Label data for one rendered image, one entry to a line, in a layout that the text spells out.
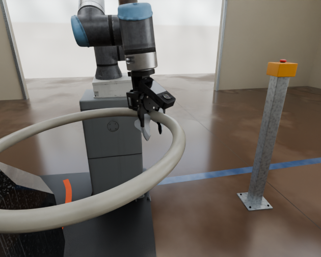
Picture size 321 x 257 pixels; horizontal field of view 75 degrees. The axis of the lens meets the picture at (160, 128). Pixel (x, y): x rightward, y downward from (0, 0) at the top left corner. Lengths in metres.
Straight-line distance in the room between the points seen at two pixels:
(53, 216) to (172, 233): 1.29
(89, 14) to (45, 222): 0.59
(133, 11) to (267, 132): 1.26
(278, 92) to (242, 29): 4.91
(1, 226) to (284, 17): 7.02
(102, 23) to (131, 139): 0.97
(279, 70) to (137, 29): 1.06
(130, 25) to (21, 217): 0.46
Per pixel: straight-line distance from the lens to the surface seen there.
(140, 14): 0.59
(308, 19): 7.59
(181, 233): 1.58
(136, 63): 0.59
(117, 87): 1.47
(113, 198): 0.32
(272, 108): 1.55
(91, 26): 0.71
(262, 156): 1.68
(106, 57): 1.50
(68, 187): 2.06
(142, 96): 0.60
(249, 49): 6.51
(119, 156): 1.58
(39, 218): 0.34
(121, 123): 1.47
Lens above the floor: 1.18
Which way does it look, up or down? 22 degrees down
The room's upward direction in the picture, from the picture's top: straight up
